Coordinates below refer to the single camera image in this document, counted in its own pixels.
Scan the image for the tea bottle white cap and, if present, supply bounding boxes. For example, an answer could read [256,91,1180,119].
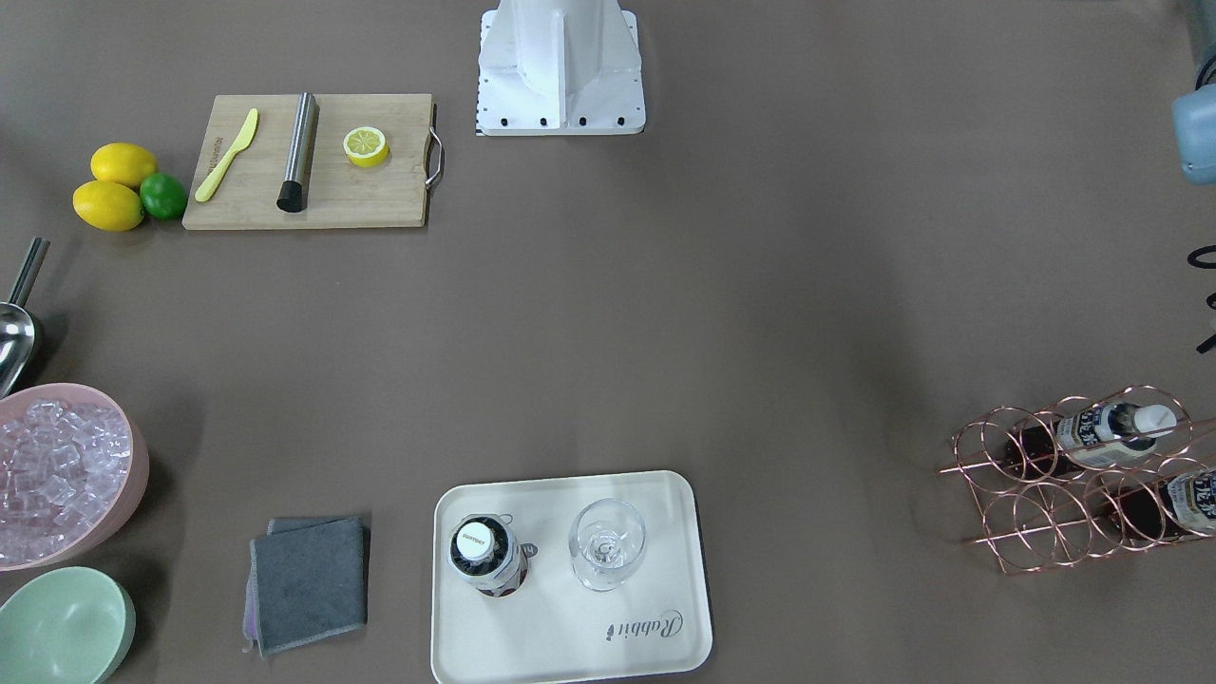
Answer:
[446,514,529,598]

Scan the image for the copper wire bottle basket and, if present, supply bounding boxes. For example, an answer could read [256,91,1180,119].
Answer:
[951,385,1214,574]

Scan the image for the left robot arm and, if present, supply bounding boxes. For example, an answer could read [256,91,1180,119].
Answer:
[1171,1,1215,185]

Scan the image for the tea bottle middle basket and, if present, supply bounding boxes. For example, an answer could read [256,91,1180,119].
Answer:
[1002,402,1178,478]

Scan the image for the tea bottle basket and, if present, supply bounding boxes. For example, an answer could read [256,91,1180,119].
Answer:
[1111,467,1215,542]
[1002,402,1178,478]

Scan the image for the tea bottle far basket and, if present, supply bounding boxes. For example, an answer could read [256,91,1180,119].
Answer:
[1111,467,1215,542]

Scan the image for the clear wine glass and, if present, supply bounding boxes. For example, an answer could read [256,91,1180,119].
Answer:
[565,498,648,593]

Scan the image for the cream rabbit tray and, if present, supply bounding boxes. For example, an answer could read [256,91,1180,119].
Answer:
[430,470,713,683]

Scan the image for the bamboo cutting board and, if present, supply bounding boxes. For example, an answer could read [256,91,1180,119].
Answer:
[181,92,443,230]

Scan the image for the half lemon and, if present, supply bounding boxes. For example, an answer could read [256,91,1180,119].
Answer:
[342,127,390,168]

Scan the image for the steel muddler black tip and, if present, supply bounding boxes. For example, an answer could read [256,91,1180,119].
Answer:
[276,92,320,213]

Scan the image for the grey folded cloth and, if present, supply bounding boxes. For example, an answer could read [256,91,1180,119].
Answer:
[242,516,370,658]

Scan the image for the yellow plastic knife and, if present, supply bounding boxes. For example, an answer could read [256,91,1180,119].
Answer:
[195,108,259,203]

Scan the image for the green lime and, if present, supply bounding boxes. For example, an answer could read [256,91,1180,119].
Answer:
[137,173,188,220]

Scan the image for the yellow lemon upper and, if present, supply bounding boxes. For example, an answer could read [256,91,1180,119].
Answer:
[88,142,158,190]

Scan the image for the yellow lemon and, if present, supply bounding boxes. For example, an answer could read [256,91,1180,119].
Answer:
[88,142,158,190]
[72,180,143,231]

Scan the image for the yellow lemon lower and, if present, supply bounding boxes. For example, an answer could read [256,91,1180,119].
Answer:
[72,180,143,231]

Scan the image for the pink bowl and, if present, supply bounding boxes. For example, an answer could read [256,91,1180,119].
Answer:
[2,385,150,573]

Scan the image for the clear ice cubes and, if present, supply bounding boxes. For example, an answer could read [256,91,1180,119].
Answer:
[1,399,133,567]

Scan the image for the steel ice scoop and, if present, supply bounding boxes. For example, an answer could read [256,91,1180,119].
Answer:
[1,237,49,398]

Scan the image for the green bowl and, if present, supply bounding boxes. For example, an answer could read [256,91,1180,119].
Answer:
[1,566,136,683]

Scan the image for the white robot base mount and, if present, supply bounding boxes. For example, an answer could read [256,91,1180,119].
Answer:
[475,1,647,136]

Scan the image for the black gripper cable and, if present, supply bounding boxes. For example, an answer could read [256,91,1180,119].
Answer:
[1189,243,1216,354]

